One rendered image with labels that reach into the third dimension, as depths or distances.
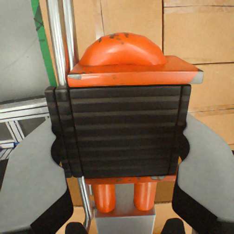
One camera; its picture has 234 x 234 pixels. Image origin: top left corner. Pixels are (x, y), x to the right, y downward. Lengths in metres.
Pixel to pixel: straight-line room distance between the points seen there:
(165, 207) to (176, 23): 0.56
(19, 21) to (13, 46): 0.17
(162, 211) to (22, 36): 1.22
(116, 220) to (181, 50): 0.60
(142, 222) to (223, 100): 0.70
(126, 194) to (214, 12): 0.65
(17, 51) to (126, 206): 1.25
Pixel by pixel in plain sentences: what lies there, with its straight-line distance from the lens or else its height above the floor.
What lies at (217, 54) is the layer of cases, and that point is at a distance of 0.75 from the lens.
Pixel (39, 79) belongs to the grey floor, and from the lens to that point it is 1.34.
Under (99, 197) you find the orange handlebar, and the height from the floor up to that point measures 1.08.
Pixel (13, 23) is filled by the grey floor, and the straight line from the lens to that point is 1.34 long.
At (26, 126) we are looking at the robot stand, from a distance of 1.28.
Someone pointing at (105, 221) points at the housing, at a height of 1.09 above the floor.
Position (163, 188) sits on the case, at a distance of 0.47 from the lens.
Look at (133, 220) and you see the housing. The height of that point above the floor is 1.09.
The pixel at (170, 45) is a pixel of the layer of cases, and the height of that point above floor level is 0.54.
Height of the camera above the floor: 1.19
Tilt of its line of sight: 61 degrees down
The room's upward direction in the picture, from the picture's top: 177 degrees clockwise
